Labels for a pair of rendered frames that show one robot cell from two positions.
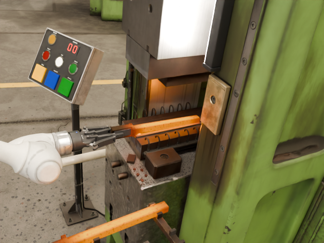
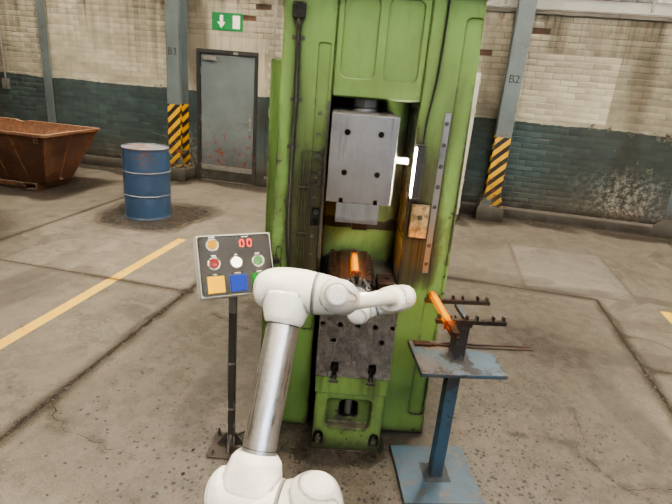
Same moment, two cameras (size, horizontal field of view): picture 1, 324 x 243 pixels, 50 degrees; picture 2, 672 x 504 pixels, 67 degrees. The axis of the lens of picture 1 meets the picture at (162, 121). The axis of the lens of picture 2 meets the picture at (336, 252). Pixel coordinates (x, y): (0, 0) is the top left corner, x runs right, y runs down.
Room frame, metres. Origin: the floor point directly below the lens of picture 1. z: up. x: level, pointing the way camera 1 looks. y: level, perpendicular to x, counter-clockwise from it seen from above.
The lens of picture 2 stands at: (0.05, 2.13, 1.92)
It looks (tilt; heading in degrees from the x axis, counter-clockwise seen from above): 19 degrees down; 301
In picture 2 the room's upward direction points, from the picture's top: 5 degrees clockwise
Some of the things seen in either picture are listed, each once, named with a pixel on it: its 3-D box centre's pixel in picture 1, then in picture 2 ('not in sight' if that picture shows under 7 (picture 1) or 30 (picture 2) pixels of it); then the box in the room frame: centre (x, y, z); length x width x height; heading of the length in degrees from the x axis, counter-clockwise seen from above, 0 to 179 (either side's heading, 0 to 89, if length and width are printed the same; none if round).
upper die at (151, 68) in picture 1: (186, 51); (355, 202); (1.26, -0.06, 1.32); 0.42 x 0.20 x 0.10; 121
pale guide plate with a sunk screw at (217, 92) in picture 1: (214, 104); (418, 221); (0.95, -0.16, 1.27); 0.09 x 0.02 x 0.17; 31
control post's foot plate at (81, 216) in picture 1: (78, 205); (230, 439); (1.59, 0.48, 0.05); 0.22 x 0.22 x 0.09; 31
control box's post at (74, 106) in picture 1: (76, 146); (232, 358); (1.58, 0.48, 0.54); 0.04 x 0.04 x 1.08; 31
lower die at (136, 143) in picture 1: (174, 128); (349, 269); (1.26, -0.06, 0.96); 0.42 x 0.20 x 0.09; 121
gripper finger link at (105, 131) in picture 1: (98, 133); not in sight; (1.07, 0.24, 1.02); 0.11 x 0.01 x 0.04; 126
